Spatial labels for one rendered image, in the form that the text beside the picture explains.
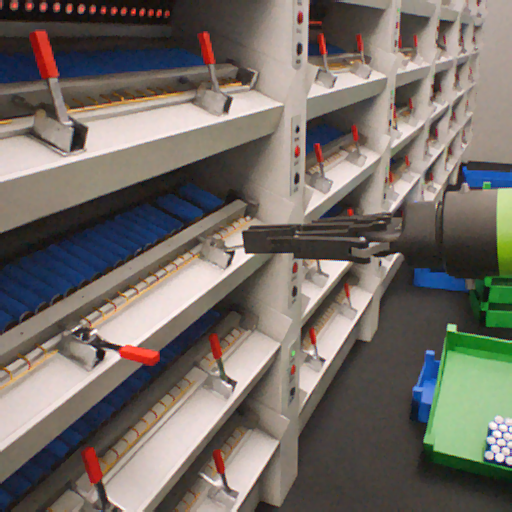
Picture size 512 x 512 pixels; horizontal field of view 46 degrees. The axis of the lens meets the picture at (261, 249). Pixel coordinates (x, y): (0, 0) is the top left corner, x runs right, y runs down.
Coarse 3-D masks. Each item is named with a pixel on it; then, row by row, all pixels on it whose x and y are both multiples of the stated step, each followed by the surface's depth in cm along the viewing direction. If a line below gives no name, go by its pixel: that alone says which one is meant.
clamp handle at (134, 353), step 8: (88, 336) 54; (96, 344) 54; (104, 344) 54; (112, 344) 54; (112, 352) 53; (120, 352) 52; (128, 352) 52; (136, 352) 52; (144, 352) 52; (152, 352) 52; (136, 360) 52; (144, 360) 52; (152, 360) 51
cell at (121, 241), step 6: (96, 228) 72; (102, 228) 72; (108, 228) 72; (102, 234) 72; (108, 234) 71; (114, 234) 72; (114, 240) 71; (120, 240) 71; (126, 240) 71; (120, 246) 71; (126, 246) 71; (132, 246) 71; (138, 246) 71; (132, 252) 71
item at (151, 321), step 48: (240, 192) 94; (240, 240) 86; (192, 288) 71; (144, 336) 61; (0, 384) 49; (48, 384) 51; (96, 384) 55; (0, 432) 45; (48, 432) 50; (0, 480) 46
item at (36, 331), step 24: (216, 216) 84; (240, 216) 90; (168, 240) 74; (192, 240) 77; (144, 264) 67; (96, 288) 61; (120, 288) 64; (48, 312) 55; (72, 312) 57; (0, 336) 50; (24, 336) 51; (48, 336) 55; (0, 360) 49; (24, 360) 51
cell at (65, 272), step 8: (32, 256) 63; (40, 256) 63; (48, 256) 63; (48, 264) 62; (56, 264) 63; (56, 272) 62; (64, 272) 62; (72, 272) 62; (72, 280) 62; (80, 280) 62
